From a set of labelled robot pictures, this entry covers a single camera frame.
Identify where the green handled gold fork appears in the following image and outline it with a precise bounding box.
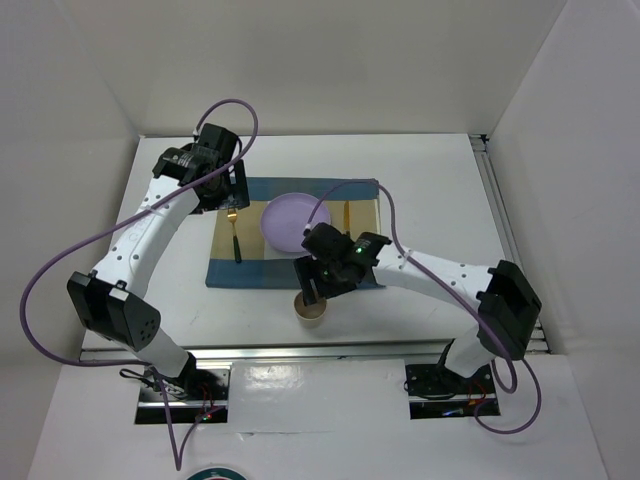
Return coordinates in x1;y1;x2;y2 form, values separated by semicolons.
227;208;242;264

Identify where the beige cup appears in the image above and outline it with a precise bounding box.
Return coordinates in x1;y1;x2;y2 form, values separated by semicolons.
293;292;327;329

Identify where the purple plate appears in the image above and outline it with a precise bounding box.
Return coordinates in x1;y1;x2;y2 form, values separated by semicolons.
260;192;318;254

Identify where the blue tan white placemat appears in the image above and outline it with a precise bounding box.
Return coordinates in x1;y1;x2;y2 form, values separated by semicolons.
205;177;380;290

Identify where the green handled gold knife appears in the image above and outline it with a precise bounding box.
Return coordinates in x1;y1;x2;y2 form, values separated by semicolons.
343;201;351;237

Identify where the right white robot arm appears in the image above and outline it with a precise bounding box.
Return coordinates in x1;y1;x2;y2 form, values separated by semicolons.
294;223;542;392

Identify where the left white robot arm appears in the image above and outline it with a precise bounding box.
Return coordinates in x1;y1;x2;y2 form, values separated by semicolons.
67;124;250;399

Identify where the green round sticker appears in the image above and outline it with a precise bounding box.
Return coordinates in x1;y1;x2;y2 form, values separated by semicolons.
186;466;247;480

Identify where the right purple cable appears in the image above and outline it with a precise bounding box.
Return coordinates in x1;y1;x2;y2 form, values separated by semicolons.
303;178;544;435

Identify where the purple cable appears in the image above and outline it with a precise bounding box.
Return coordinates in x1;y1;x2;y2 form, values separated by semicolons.
19;97;261;472
303;178;544;435

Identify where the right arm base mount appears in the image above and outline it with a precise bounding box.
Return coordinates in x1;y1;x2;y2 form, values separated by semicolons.
403;364;500;420

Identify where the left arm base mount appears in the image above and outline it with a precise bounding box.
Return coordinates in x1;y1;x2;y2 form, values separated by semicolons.
119;361;231;425

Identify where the right aluminium rail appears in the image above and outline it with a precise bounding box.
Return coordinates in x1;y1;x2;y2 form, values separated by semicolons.
469;132;546;341

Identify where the aluminium rail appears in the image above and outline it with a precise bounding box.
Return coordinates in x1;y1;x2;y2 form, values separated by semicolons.
80;326;551;361
469;132;546;341

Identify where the front aluminium rail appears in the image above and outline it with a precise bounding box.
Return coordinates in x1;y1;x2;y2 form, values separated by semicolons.
80;326;551;361

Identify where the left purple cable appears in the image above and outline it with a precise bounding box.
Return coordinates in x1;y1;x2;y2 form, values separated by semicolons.
19;97;261;472

